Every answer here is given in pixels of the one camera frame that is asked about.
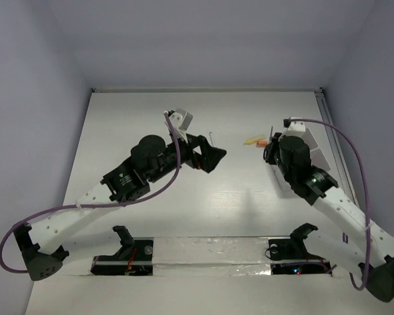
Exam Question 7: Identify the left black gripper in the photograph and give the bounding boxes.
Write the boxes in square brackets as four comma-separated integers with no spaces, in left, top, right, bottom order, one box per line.
[146,128,225,183]

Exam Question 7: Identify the blue-cap white marker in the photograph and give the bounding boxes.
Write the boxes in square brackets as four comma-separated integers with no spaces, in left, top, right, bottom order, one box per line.
[209,131,215,147]

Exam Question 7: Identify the black scissors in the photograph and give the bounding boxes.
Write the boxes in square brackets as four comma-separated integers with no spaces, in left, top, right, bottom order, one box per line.
[269,126,273,142]

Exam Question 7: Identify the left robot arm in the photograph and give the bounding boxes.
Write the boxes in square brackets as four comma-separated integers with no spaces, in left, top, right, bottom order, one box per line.
[13,135,227,282]

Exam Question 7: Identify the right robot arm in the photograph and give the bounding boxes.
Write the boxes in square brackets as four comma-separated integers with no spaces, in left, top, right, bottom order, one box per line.
[263,133,394,303]

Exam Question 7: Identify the orange eraser piece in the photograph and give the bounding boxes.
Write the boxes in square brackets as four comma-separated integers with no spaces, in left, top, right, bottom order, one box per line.
[256,140,268,148]

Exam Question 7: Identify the yellow highlighter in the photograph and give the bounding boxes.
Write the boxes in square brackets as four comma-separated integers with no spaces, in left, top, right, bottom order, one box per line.
[244,135,266,145]

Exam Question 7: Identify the white divided organizer box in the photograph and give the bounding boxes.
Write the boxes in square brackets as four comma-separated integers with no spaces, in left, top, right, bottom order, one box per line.
[271,127,332,188]

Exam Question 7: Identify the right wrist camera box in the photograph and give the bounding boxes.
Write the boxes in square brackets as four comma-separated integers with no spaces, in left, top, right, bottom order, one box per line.
[283,117,306,137]

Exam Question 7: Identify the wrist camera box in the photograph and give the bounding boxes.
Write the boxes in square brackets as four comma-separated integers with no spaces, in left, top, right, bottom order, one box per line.
[283,117,306,137]
[168,108,193,135]

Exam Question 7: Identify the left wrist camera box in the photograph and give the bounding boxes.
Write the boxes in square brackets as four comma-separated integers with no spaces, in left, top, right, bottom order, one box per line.
[168,108,193,135]

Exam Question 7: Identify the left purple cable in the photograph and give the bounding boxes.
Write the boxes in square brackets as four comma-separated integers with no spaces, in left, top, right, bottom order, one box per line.
[0,113,183,274]

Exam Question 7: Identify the aluminium side rail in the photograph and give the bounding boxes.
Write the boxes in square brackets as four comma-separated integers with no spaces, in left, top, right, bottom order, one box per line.
[314,88,360,206]

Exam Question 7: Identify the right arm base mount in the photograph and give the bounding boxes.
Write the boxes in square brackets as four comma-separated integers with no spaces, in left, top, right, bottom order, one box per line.
[264,223,335,276]

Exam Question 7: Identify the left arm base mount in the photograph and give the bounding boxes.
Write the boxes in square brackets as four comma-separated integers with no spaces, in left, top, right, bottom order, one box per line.
[90,226,154,276]

